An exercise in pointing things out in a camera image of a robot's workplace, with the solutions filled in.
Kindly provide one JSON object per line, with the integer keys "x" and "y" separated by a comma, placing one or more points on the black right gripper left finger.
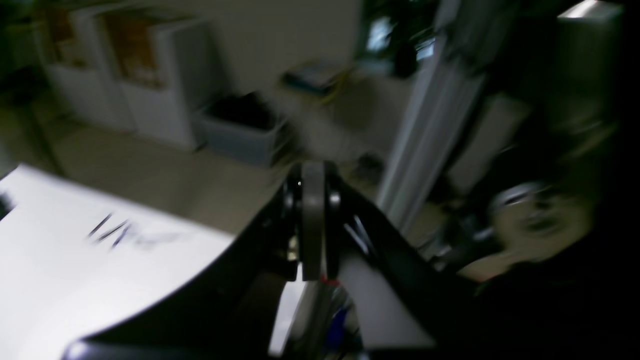
{"x": 201, "y": 319}

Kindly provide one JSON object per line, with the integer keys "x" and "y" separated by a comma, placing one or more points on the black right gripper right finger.
{"x": 406, "y": 310}

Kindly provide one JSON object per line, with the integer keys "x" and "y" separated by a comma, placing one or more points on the allen keys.
{"x": 127, "y": 233}

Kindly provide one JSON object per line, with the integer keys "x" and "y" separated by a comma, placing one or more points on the grey storage bin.
{"x": 245, "y": 128}

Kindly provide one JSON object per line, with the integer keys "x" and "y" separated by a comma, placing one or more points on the white cabinet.
{"x": 129, "y": 67}

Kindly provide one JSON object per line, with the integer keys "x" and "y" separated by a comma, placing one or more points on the aluminium frame leg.
{"x": 443, "y": 96}

